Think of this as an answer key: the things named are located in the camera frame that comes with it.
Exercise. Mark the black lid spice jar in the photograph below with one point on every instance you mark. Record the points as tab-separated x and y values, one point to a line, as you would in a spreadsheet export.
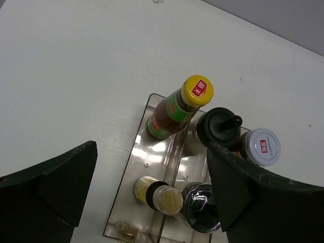
217	126

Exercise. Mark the black grinder white bottle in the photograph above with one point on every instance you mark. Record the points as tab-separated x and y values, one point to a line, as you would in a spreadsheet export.
199	211

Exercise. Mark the middle clear organizer bin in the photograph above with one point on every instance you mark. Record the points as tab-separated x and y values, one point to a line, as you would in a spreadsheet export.
192	168

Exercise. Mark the small white tape scrap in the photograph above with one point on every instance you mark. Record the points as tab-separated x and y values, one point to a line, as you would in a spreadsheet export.
158	1

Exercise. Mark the red chili sauce bottle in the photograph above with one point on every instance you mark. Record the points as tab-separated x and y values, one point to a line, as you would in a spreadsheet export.
175	111

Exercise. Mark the small yellow label bottle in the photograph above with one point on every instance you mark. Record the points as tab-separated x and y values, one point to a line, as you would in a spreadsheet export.
158	195

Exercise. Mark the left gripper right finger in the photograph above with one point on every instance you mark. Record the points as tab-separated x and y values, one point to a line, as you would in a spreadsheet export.
256	205

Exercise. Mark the white lid sauce jar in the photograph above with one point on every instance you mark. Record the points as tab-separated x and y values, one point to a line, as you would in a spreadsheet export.
260	147

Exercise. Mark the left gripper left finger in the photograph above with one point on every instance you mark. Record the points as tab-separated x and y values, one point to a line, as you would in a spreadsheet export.
45	202

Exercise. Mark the clear organizer bin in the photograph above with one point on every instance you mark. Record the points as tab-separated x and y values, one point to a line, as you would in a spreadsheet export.
192	168
130	220

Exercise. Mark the left clear organizer bin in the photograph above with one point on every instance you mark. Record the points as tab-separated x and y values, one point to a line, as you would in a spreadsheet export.
130	220

